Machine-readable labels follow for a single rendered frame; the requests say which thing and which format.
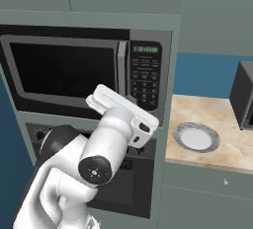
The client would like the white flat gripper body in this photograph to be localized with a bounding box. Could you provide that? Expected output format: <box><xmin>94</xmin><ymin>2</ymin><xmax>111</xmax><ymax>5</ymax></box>
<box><xmin>85</xmin><ymin>83</ymin><xmax>161</xmax><ymax>134</ymax></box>

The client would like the black and silver microwave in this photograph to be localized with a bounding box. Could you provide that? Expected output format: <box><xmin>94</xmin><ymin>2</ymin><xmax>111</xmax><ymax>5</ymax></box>
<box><xmin>0</xmin><ymin>24</ymin><xmax>173</xmax><ymax>129</ymax></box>

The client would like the microwave door with dark window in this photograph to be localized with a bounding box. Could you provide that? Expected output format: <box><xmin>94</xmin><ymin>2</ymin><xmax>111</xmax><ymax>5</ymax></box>
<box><xmin>0</xmin><ymin>34</ymin><xmax>130</xmax><ymax>110</ymax></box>

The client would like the grey-green tall appliance cabinet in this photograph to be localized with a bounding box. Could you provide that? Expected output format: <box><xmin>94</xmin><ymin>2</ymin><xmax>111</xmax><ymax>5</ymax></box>
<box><xmin>0</xmin><ymin>9</ymin><xmax>183</xmax><ymax>229</ymax></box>

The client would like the white plate with grey rim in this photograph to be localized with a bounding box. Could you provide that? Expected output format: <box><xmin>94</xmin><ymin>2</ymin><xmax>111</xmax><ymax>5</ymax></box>
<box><xmin>173</xmin><ymin>121</ymin><xmax>221</xmax><ymax>154</ymax></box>

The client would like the dark round oven knob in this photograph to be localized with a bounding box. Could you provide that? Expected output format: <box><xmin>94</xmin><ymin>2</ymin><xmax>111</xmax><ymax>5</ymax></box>
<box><xmin>35</xmin><ymin>130</ymin><xmax>46</xmax><ymax>141</ymax></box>

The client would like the black built-in oven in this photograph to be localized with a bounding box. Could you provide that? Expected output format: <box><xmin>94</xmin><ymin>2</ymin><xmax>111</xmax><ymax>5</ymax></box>
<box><xmin>25</xmin><ymin>121</ymin><xmax>156</xmax><ymax>220</ymax></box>

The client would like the grey-green drawer front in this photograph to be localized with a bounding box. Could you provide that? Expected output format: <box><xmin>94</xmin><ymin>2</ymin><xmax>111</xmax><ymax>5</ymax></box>
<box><xmin>162</xmin><ymin>163</ymin><xmax>253</xmax><ymax>201</ymax></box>

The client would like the dark grey countertop appliance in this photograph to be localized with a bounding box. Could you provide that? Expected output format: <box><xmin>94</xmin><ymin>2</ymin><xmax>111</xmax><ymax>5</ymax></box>
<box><xmin>228</xmin><ymin>60</ymin><xmax>253</xmax><ymax>131</ymax></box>

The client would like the grey-green base cupboard door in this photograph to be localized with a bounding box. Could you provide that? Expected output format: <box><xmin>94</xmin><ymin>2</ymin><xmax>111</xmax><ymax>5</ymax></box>
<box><xmin>157</xmin><ymin>185</ymin><xmax>253</xmax><ymax>229</ymax></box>

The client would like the silver microwave door handle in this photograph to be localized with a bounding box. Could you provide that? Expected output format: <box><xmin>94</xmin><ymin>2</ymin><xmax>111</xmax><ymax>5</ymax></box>
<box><xmin>117</xmin><ymin>39</ymin><xmax>128</xmax><ymax>97</ymax></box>

